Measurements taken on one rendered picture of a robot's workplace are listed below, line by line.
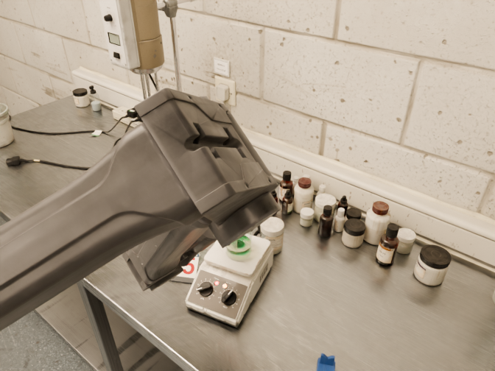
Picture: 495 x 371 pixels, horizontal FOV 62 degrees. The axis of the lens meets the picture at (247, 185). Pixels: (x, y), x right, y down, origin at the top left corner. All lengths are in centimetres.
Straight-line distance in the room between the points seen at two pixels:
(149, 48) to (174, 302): 61
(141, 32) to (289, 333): 77
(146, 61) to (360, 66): 53
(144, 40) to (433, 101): 70
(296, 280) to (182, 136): 81
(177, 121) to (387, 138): 94
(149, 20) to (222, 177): 88
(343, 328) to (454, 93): 57
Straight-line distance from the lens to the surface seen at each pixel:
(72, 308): 196
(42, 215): 26
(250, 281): 92
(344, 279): 104
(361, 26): 109
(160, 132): 24
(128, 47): 107
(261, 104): 132
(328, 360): 87
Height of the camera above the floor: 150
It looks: 35 degrees down
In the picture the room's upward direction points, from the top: straight up
